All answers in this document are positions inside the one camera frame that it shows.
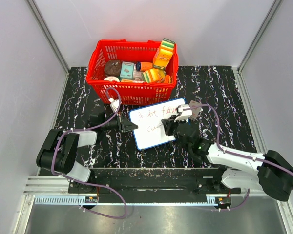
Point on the white whiteboard blue frame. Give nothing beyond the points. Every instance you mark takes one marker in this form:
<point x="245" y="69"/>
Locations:
<point x="147" y="118"/>

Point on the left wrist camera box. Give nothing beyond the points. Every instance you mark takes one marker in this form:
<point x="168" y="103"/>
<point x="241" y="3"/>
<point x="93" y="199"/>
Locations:
<point x="114" y="104"/>

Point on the red plastic shopping basket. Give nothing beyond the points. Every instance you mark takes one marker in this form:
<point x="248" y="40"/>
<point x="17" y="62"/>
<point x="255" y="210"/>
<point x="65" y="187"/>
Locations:
<point x="131" y="93"/>

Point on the lying orange sponge box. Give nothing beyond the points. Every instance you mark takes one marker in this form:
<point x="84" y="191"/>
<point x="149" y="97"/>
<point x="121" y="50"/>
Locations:
<point x="154" y="75"/>

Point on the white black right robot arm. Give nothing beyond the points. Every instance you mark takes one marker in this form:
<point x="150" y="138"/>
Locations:
<point x="269" y="172"/>

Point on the brown round bread pack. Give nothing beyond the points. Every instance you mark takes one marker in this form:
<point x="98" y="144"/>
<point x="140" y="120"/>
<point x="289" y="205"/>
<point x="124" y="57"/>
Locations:
<point x="113" y="68"/>

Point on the tall orange sponge box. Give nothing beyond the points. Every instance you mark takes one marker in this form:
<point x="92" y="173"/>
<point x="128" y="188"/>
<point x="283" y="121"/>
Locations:
<point x="164" y="53"/>

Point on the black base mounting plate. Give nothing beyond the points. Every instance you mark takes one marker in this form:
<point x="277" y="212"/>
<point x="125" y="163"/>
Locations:
<point x="155" y="185"/>

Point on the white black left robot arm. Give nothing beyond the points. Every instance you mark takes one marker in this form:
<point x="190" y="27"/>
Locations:
<point x="66" y="149"/>

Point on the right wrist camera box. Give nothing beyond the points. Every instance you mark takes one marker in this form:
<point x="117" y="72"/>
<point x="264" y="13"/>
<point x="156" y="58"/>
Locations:
<point x="184" y="112"/>

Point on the teal small box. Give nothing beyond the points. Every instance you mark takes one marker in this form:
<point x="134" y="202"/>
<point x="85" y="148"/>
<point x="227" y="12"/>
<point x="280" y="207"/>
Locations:
<point x="127" y="69"/>

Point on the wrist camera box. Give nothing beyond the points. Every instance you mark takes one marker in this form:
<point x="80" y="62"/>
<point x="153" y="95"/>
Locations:
<point x="114" y="104"/>
<point x="184" y="112"/>

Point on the white round lid tub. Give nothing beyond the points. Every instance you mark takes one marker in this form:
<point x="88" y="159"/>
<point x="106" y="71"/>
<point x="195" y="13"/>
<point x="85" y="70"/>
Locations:
<point x="112" y="79"/>

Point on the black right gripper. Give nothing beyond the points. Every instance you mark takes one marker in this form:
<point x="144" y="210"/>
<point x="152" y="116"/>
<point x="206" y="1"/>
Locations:
<point x="169" y="124"/>

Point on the orange blue can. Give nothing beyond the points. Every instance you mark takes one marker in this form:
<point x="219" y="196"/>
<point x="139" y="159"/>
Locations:
<point x="143" y="66"/>

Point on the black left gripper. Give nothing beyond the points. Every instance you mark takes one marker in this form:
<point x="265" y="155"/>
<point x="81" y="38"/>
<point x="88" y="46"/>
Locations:
<point x="124" y="125"/>

